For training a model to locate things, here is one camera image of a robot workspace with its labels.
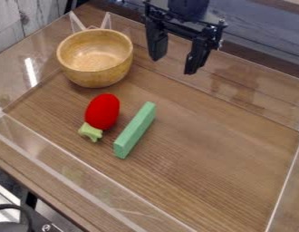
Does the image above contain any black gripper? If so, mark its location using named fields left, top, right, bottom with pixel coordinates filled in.
left=144, top=0, right=227, bottom=74

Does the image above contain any red plush strawberry toy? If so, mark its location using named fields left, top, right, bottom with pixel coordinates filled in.
left=79, top=93, right=120, bottom=142

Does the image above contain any wooden bowl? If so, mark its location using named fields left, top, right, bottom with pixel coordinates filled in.
left=57, top=29, right=133, bottom=88

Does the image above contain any clear acrylic table barrier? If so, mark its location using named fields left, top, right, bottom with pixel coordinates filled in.
left=0, top=6, right=299, bottom=232

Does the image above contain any green rectangular block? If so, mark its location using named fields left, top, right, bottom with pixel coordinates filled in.
left=113, top=101, right=156, bottom=160

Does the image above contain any black device with knob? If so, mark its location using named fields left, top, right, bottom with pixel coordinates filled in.
left=0, top=185, right=73, bottom=232

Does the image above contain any black cable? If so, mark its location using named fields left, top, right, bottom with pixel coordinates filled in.
left=0, top=203, right=36, bottom=232

